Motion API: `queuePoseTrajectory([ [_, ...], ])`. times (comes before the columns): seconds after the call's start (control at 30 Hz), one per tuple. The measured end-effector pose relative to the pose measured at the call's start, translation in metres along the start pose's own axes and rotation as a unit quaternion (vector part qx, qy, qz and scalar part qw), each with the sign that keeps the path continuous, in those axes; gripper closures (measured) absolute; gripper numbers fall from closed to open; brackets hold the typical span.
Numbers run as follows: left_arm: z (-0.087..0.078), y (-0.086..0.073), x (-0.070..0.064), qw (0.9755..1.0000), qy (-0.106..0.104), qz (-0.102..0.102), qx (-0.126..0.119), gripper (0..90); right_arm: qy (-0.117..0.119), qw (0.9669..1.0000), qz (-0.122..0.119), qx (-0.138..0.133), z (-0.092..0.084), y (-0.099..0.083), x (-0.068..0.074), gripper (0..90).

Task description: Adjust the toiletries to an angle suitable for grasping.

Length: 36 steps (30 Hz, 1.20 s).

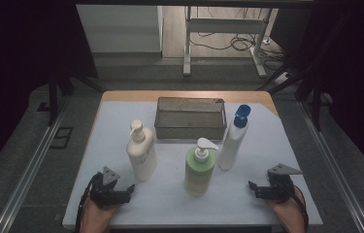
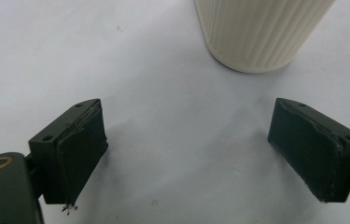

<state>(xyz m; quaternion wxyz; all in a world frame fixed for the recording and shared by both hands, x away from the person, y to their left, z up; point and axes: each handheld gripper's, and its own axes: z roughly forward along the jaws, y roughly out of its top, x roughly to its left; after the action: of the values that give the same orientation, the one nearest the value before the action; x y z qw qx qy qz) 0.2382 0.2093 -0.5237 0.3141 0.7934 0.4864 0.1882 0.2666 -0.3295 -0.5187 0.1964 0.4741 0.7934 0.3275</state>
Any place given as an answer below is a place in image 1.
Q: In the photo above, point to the dark curtain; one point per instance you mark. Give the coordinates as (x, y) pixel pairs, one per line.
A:
(14, 64)
(360, 64)

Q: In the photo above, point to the person's right hand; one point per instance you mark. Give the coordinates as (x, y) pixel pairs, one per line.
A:
(288, 210)

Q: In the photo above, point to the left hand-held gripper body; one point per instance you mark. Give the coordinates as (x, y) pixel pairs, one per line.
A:
(103, 194)

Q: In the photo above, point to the white cabinet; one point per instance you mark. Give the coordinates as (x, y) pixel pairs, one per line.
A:
(119, 29)

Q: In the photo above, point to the person's left hand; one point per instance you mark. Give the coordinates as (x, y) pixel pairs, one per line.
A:
(97, 215)

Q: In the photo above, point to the cream pump bottle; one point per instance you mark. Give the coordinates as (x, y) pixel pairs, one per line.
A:
(142, 155)

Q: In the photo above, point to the white bottle with blue cap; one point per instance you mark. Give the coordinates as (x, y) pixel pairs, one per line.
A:
(233, 145)

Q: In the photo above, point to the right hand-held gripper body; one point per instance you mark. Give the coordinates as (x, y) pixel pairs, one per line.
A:
(281, 189)

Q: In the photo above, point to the green pump bottle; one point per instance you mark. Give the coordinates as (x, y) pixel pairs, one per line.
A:
(199, 171)

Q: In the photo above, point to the black metal stand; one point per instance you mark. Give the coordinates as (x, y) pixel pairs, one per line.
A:
(315, 97)
(52, 97)

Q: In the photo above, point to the white desk frame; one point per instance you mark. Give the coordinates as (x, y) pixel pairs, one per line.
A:
(225, 26)

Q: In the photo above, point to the white power strip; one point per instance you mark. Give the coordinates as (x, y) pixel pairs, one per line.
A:
(282, 78)

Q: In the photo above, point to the metal mesh basket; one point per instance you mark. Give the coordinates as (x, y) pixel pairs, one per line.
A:
(189, 126)

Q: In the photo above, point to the white table mat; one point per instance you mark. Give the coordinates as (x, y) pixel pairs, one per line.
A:
(170, 207)

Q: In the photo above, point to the aluminium rail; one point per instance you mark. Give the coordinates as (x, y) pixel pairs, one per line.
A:
(335, 168)
(30, 168)

